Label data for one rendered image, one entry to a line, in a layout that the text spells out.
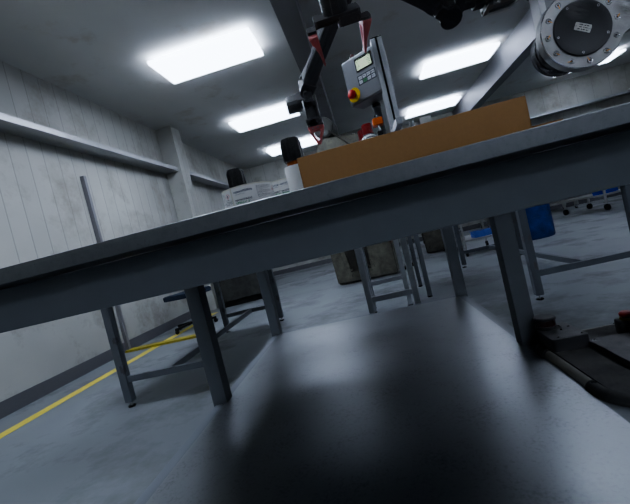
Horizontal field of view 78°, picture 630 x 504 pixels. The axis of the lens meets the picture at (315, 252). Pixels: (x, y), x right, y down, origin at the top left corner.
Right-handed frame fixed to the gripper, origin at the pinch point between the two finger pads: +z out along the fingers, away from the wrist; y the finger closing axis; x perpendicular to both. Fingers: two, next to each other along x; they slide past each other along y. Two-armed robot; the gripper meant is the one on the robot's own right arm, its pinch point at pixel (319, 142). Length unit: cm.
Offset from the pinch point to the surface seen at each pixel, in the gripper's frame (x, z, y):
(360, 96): 20.9, -15.1, -4.0
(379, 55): 31.4, -27.2, 1.2
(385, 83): 31.3, -15.8, 1.2
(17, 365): -291, 87, -119
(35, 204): -293, -54, -182
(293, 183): -12.4, 16.1, 15.6
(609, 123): 35, 33, 122
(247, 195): -28.3, 17.8, 26.2
